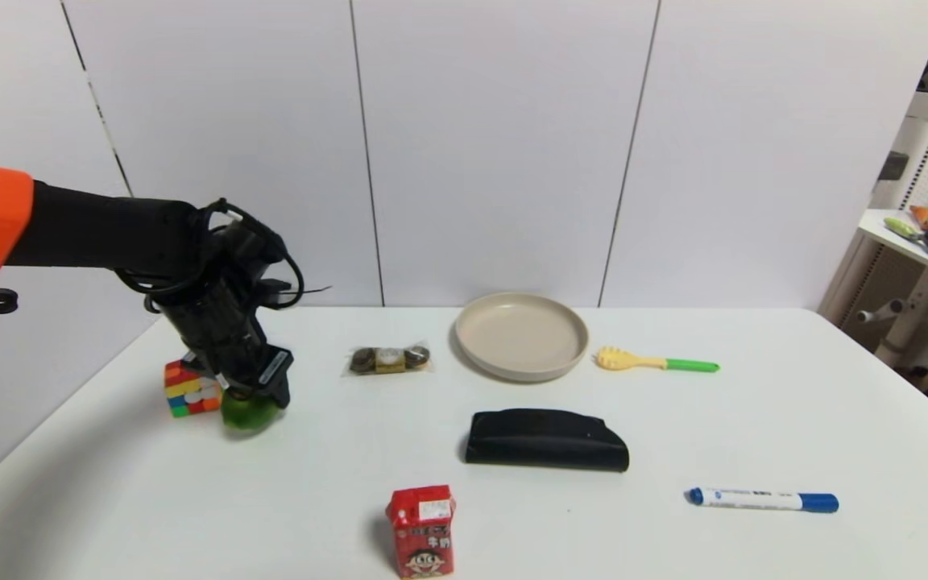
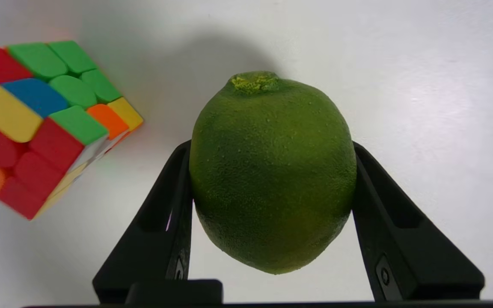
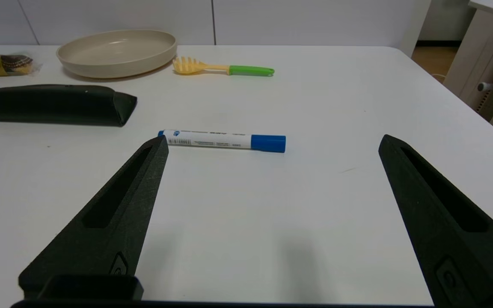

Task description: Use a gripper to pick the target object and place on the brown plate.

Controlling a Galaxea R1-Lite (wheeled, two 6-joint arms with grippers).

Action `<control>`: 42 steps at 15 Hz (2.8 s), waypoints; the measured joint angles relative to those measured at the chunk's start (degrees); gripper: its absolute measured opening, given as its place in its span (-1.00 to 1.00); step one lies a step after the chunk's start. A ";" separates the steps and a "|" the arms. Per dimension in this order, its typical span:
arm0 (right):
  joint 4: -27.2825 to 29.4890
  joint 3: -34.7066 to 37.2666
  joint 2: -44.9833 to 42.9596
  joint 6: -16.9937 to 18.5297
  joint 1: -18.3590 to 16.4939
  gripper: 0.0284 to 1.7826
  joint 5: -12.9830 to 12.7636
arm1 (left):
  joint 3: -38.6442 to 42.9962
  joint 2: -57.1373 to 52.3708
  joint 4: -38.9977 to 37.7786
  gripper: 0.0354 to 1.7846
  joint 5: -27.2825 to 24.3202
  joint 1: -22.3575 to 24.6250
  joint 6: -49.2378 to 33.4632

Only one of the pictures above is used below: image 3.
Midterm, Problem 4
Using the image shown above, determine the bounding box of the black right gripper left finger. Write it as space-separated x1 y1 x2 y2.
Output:
18 135 169 301

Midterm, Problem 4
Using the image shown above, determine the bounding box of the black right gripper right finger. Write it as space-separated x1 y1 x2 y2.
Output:
378 134 493 308

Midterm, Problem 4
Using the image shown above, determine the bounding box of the beige brown round plate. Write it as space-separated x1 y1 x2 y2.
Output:
56 29 178 79

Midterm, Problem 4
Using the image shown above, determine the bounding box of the black pencil case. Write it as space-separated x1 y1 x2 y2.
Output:
0 84 138 127

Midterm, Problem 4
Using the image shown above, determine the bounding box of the blue white marker pen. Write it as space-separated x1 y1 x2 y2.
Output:
157 129 286 153

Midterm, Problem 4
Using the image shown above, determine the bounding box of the white side table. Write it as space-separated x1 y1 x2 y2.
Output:
443 0 493 147

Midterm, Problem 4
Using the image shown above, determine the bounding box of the clear snack packet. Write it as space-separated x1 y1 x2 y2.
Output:
0 53 42 78

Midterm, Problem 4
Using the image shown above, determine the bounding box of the yellow green pasta server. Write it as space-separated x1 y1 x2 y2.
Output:
172 56 275 77

